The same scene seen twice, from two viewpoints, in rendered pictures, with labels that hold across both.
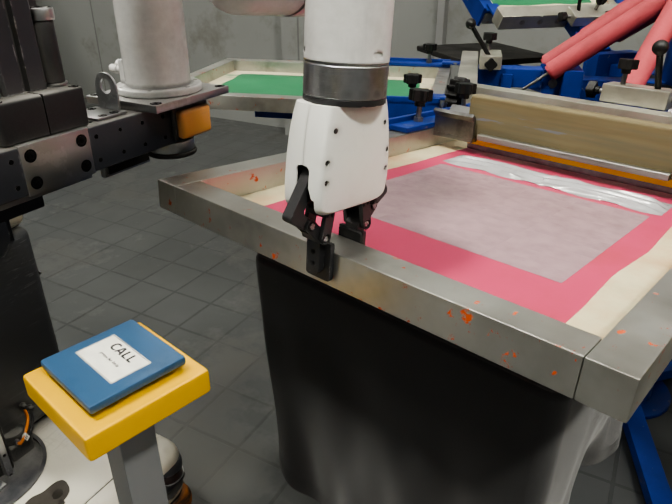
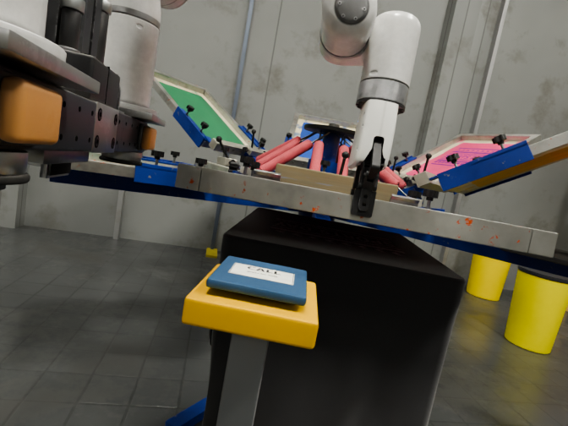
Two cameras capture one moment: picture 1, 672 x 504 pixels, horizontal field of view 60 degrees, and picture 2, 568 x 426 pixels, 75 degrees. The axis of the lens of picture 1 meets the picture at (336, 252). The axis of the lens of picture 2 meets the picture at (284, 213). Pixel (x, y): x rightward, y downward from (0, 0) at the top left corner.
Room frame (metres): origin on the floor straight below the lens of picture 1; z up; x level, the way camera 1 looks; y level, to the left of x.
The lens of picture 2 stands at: (0.15, 0.46, 1.09)
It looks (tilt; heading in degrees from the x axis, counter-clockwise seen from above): 7 degrees down; 320
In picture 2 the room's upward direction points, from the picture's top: 10 degrees clockwise
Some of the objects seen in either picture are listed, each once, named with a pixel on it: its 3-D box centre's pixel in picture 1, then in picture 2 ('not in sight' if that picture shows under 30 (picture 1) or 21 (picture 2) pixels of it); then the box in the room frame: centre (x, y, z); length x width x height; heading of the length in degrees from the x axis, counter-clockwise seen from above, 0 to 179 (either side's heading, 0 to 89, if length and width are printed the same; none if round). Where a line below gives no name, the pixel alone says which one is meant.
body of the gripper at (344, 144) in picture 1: (341, 146); (374, 135); (0.53, -0.01, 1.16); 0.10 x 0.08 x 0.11; 137
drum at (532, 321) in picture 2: not in sight; (536, 308); (1.03, -3.14, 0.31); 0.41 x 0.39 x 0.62; 149
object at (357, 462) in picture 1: (377, 444); (320, 363); (0.58, -0.06, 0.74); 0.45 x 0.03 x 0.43; 48
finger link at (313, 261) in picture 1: (311, 248); (366, 193); (0.50, 0.02, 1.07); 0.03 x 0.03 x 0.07; 47
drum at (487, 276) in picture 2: not in sight; (488, 268); (1.86, -4.24, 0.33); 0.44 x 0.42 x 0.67; 151
